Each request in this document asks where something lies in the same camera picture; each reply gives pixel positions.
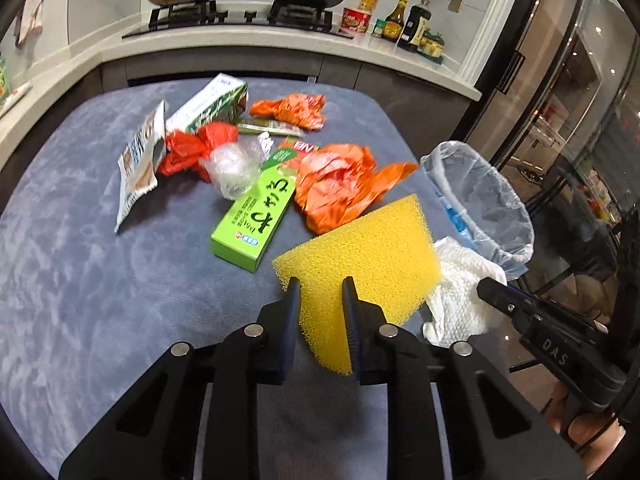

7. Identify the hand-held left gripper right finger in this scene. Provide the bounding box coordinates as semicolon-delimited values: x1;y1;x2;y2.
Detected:
341;276;586;480

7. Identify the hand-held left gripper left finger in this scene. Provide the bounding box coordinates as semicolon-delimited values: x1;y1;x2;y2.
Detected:
59;277;301;480

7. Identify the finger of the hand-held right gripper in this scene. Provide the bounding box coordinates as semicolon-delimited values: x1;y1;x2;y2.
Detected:
476;277;538;328

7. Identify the white paper towel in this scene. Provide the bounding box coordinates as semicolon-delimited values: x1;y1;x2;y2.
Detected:
422;237;507;347

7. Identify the yellow sponge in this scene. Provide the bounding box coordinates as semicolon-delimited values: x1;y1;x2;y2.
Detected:
271;193;443;377

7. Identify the bright green cardboard box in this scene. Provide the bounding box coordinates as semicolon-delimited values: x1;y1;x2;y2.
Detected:
210;152;299;274

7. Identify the bin with clear plastic liner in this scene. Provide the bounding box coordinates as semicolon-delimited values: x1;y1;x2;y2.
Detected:
420;141;535;281

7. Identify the long white green box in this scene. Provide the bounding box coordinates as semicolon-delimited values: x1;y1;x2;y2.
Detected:
165;73;249;136

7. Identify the person's right hand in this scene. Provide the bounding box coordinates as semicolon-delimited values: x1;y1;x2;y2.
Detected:
550;389;622;461

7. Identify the large orange plastic bag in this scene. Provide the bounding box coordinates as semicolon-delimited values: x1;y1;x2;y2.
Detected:
294;144;419;235

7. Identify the clear plastic bag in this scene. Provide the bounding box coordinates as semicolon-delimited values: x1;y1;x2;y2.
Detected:
200;132;273;200

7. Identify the red green packet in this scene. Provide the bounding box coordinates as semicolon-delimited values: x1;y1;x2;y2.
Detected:
272;137;321;162

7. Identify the red plastic bag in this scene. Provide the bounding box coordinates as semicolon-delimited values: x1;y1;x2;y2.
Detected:
157;121;240;183

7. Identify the grey blue table cloth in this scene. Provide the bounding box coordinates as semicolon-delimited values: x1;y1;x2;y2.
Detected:
0;77;508;480

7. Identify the small crumpled orange plastic bag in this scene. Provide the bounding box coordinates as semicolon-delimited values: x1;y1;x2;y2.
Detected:
249;92;328;132

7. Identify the silver snack packet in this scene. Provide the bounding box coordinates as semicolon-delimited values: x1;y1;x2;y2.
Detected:
115;100;167;234

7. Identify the glass door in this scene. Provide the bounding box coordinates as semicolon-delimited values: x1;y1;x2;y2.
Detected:
462;0;640;311

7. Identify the teal container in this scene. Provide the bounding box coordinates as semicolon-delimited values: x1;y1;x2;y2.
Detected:
417;30;447;59

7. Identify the white kitchen counter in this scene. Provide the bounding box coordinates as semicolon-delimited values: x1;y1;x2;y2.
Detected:
0;0;483;181

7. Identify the dark soy sauce bottle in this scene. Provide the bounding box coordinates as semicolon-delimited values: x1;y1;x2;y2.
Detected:
397;0;432;54

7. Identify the brown sauce bottle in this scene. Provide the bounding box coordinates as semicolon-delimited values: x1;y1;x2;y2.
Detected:
382;0;412;44

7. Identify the black gas stove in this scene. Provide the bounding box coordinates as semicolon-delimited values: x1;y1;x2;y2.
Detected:
122;0;354;39

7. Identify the red instant noodle cup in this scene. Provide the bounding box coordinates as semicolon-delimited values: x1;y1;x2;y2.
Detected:
341;7;372;37

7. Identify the white tube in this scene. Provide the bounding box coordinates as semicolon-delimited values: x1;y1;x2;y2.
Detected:
0;82;34;117

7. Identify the hanging white cloth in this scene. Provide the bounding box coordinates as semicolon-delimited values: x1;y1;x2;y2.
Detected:
14;0;53;47

